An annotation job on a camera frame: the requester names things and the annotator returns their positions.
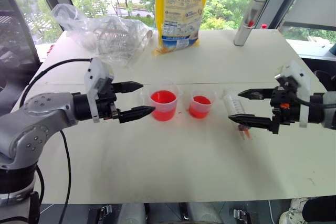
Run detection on yellow blue printed food bag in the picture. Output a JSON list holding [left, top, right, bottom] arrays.
[[152, 0, 212, 57]]

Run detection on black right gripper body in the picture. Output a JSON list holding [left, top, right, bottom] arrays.
[[270, 75, 301, 135]]

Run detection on clear plastic syringe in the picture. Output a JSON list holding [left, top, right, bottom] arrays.
[[221, 88, 253, 141]]

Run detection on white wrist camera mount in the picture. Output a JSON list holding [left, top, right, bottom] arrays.
[[277, 60, 311, 129], [83, 57, 115, 124]]

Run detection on black rounded object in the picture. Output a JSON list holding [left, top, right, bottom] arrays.
[[313, 70, 333, 91]]

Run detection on silver cylindrical tube container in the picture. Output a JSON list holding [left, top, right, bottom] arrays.
[[233, 0, 265, 47]]

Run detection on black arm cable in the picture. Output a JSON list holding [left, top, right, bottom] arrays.
[[293, 96, 317, 108], [18, 58, 93, 108]]

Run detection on small clear cup red liquid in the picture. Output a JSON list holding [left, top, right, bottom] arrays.
[[187, 88, 217, 120]]

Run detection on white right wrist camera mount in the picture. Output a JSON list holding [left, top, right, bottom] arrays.
[[277, 60, 311, 129]]

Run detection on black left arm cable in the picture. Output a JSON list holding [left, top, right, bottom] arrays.
[[18, 58, 93, 108]]

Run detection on black hanging cable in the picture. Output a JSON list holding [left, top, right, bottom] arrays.
[[57, 129, 72, 224]]

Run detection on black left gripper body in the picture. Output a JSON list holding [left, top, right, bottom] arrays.
[[96, 76, 121, 121]]

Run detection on black trouser leg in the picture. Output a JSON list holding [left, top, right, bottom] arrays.
[[301, 196, 336, 222]]

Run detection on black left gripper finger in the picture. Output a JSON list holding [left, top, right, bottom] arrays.
[[112, 81, 144, 95], [118, 105, 156, 124]]

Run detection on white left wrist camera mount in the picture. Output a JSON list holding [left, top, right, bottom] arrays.
[[83, 57, 115, 124]]

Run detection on grey rounded shape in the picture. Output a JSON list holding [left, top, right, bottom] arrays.
[[185, 202, 225, 224], [119, 202, 147, 224]]

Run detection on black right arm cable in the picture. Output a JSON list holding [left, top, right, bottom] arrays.
[[293, 96, 317, 108]]

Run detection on black office chair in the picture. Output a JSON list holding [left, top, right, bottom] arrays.
[[0, 0, 42, 113]]

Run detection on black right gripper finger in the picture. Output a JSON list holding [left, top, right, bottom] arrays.
[[237, 88, 275, 101], [227, 114, 274, 131]]

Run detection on crumpled clear plastic bag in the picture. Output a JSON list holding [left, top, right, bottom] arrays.
[[49, 3, 154, 69]]

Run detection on metal buckle latch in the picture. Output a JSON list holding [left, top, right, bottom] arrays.
[[233, 209, 249, 220], [99, 204, 114, 217]]

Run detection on thin white cable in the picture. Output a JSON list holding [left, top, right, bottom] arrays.
[[267, 199, 277, 224]]

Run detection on white sneaker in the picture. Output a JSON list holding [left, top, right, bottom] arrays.
[[278, 197, 311, 224]]

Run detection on large clear cup red liquid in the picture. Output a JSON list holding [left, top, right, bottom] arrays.
[[141, 81, 182, 123]]

